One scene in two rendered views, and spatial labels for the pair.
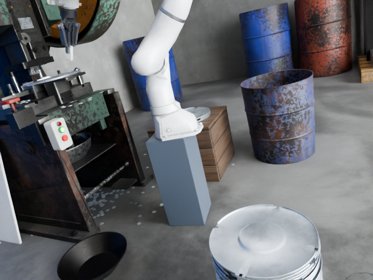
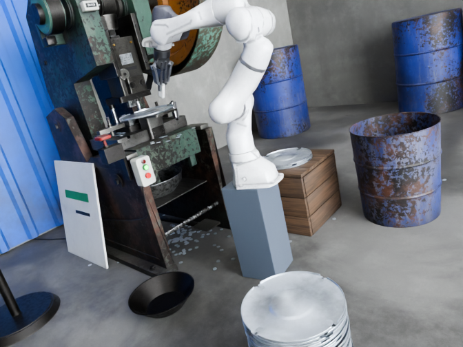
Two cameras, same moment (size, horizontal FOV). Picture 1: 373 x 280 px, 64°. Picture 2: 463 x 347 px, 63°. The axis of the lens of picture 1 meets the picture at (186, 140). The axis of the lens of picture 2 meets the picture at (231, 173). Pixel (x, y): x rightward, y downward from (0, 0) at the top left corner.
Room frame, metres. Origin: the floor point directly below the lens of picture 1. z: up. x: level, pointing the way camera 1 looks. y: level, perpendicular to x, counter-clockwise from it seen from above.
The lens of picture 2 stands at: (-0.21, -0.31, 1.01)
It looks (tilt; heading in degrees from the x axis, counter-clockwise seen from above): 18 degrees down; 16
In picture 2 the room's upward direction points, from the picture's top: 13 degrees counter-clockwise
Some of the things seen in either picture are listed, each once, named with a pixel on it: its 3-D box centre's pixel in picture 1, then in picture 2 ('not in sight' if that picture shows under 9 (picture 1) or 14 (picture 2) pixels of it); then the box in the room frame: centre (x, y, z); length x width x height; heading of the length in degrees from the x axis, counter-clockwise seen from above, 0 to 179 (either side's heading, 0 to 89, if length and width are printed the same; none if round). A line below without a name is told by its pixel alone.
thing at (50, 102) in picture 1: (44, 100); (140, 132); (1.69, 0.71, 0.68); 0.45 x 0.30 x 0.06; 150
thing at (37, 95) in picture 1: (40, 92); (136, 124); (1.69, 0.72, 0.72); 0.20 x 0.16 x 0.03; 150
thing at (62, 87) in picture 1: (63, 89); (156, 124); (1.60, 0.56, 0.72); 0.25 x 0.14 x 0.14; 60
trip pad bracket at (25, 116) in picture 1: (26, 129); (116, 164); (1.31, 0.67, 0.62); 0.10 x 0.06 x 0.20; 150
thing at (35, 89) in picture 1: (39, 85); (136, 118); (1.69, 0.71, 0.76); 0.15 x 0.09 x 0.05; 150
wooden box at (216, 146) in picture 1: (193, 143); (291, 188); (1.81, -0.04, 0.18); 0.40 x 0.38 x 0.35; 63
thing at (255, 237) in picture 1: (261, 236); (291, 303); (0.66, -0.14, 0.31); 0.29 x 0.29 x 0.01
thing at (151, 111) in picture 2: (52, 78); (147, 112); (1.63, 0.60, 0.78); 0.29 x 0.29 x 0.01
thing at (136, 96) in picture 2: (30, 66); (129, 99); (1.69, 0.72, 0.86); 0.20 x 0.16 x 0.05; 150
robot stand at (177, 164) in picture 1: (181, 175); (258, 226); (1.30, 0.06, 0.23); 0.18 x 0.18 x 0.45; 70
